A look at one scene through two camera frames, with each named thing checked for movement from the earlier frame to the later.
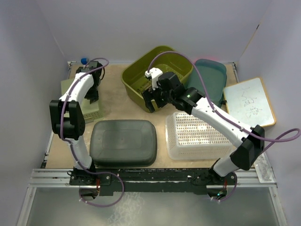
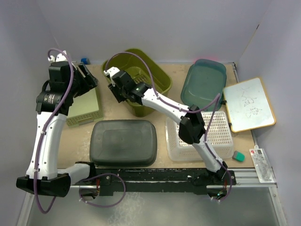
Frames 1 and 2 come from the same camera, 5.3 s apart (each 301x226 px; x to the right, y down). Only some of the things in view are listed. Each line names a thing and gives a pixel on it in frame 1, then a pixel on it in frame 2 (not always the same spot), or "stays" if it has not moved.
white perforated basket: (189, 138) stays
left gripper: (92, 97) → (89, 82)
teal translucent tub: (214, 74) stays
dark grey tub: (122, 143) stays
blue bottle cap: (83, 61) stays
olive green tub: (169, 62) → (143, 68)
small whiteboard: (247, 101) stays
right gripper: (148, 95) → (114, 90)
